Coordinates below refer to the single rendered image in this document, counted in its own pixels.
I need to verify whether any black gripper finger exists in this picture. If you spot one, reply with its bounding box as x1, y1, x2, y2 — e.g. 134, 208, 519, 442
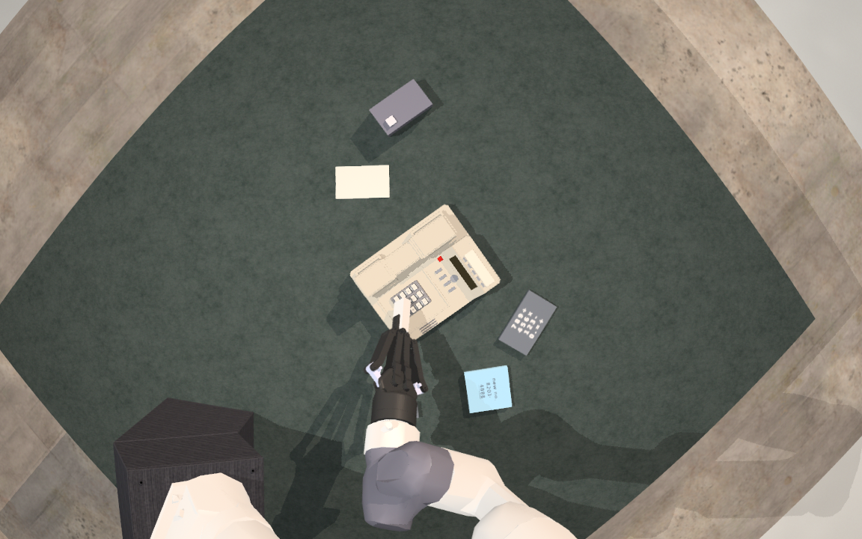
400, 299, 428, 395
364, 297, 407, 387

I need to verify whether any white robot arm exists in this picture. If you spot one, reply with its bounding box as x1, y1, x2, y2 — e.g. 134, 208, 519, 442
150, 419, 577, 539

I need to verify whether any pale blue sticky note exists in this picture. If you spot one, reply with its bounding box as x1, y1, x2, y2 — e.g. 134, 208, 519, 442
464, 365, 512, 413

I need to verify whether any beige telephone handset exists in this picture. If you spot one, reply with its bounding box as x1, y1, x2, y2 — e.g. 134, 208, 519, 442
354, 215, 457, 298

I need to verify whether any cream paper sheet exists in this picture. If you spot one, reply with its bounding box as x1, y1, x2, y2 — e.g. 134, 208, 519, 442
336, 165, 389, 198

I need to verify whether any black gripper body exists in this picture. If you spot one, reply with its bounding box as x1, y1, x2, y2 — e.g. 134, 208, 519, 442
371, 368, 418, 427

